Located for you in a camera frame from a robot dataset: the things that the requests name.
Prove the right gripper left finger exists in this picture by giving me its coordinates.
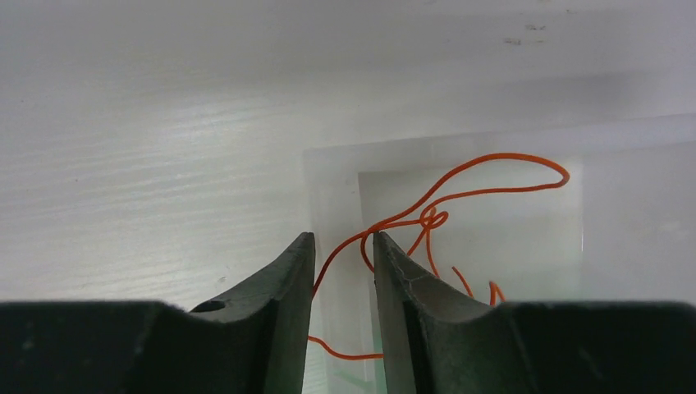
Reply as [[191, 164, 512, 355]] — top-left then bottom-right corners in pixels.
[[1, 232, 315, 393]]

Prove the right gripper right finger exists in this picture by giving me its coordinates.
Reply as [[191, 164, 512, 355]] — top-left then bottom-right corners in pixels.
[[373, 232, 695, 393]]

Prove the orange cable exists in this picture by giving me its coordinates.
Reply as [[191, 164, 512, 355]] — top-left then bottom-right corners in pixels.
[[306, 153, 572, 362]]

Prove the clear plastic bin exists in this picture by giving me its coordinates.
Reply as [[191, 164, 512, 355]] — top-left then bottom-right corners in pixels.
[[304, 113, 695, 393]]

